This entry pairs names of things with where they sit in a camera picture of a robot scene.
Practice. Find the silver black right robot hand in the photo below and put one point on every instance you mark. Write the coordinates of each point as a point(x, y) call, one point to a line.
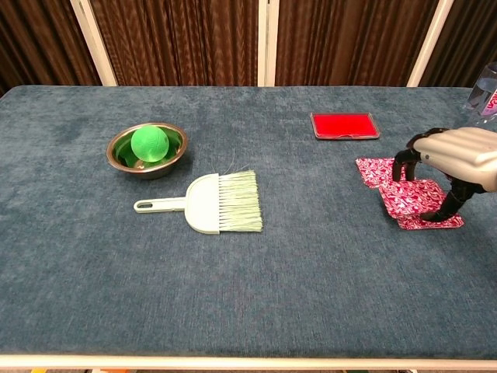
point(462, 151)

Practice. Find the red white patterned pad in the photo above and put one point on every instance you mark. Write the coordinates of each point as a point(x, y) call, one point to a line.
point(374, 171)
point(411, 198)

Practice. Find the pale green hand brush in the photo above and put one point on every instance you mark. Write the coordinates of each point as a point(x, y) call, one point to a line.
point(204, 204)

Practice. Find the clear plastic water bottle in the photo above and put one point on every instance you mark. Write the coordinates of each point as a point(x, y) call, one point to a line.
point(483, 93)

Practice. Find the brown folding screen panel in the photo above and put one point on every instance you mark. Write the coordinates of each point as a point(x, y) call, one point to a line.
point(341, 39)
point(39, 39)
point(466, 31)
point(174, 39)

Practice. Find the red rectangular tray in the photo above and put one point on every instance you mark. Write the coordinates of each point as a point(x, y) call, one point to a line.
point(343, 125)

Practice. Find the blue table cloth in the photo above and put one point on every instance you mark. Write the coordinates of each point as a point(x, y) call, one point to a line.
point(248, 279)

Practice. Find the green ball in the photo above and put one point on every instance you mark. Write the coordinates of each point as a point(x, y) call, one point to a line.
point(149, 143)

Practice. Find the stainless steel bowl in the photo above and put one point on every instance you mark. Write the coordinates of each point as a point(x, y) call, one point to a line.
point(116, 159)

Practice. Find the white table frame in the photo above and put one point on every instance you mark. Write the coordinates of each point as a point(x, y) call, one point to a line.
point(248, 362)

